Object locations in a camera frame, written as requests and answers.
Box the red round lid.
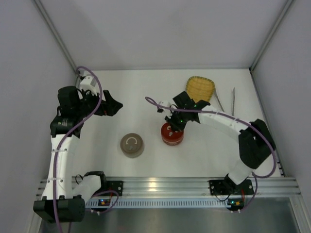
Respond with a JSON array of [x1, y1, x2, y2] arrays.
[[160, 123, 184, 136]]

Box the red steel lunch bowl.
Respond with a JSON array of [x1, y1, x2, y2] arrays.
[[161, 134, 184, 146]]

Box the brown round lid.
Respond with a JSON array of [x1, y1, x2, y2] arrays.
[[120, 133, 144, 148]]

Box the tan steel lunch bowl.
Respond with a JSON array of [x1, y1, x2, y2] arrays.
[[121, 146, 144, 158]]

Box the steel food tongs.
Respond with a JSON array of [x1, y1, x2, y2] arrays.
[[214, 87, 236, 116]]

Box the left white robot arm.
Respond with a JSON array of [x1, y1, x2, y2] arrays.
[[33, 86, 123, 223]]

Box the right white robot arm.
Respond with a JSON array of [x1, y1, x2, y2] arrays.
[[163, 91, 276, 194]]

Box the bamboo woven tray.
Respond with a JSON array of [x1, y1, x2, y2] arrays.
[[186, 76, 215, 102]]

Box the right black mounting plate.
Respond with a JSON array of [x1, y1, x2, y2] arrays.
[[208, 179, 254, 196]]

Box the black mounting plate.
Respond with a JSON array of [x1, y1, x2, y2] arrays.
[[106, 180, 123, 196], [208, 179, 254, 196]]

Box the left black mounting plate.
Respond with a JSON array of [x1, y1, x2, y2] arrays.
[[106, 180, 123, 196]]

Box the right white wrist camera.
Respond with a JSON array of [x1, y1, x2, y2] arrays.
[[157, 100, 171, 114]]

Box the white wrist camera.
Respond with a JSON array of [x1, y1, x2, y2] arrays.
[[79, 75, 97, 95], [157, 100, 171, 114]]

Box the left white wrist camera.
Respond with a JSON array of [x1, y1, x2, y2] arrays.
[[79, 75, 97, 95]]

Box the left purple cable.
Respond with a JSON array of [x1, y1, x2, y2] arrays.
[[52, 66, 120, 233]]

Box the purple cable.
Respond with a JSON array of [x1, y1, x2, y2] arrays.
[[145, 96, 277, 214], [52, 66, 120, 233]]

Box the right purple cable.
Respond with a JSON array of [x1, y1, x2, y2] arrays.
[[145, 96, 277, 214]]

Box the left aluminium frame post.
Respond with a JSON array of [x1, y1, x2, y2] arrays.
[[32, 0, 80, 87]]

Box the aluminium frame post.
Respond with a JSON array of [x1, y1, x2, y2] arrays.
[[248, 0, 295, 79], [32, 0, 80, 87]]

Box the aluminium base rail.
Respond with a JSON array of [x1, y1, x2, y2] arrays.
[[36, 176, 301, 197]]

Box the grey slotted cable duct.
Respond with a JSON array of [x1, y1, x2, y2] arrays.
[[85, 198, 231, 209]]

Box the right aluminium frame post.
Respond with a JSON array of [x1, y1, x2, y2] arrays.
[[248, 0, 295, 79]]

